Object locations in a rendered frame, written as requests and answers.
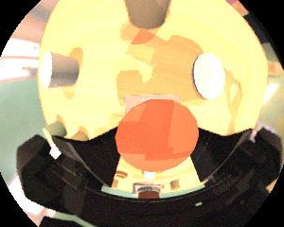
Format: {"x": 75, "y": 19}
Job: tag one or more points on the brown paper cup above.
{"x": 147, "y": 14}

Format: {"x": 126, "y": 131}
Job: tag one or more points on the orange ring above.
{"x": 121, "y": 174}

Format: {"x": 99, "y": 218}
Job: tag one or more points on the orange cylinder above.
{"x": 148, "y": 194}

